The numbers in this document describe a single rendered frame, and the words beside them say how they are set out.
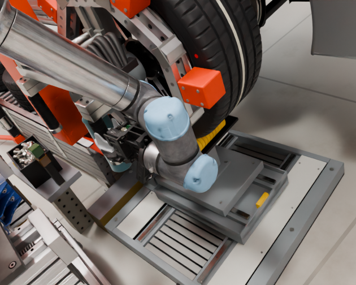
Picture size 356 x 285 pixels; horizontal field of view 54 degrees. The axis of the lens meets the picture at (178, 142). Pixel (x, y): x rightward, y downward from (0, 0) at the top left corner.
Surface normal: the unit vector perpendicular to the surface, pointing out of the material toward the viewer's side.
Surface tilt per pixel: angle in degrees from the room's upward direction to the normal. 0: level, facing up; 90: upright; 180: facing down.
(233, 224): 0
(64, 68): 93
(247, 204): 0
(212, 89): 90
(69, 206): 90
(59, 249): 90
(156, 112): 0
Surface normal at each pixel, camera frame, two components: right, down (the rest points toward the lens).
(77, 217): 0.72, 0.26
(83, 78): 0.40, 0.54
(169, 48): 0.29, -0.33
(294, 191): -0.30, -0.72
